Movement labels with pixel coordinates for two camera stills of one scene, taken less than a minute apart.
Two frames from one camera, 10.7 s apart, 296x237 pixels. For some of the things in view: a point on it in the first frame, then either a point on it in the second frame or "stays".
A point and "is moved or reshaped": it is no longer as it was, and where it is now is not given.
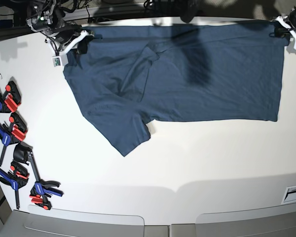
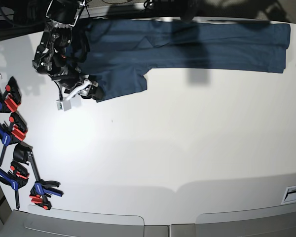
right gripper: x=83 y=33 → x=83 y=89
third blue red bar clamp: x=18 y=177 stays
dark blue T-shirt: x=128 y=76 is moved or reshaped
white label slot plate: x=294 y=193 stays
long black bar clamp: x=22 y=153 stays
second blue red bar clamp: x=17 y=131 stays
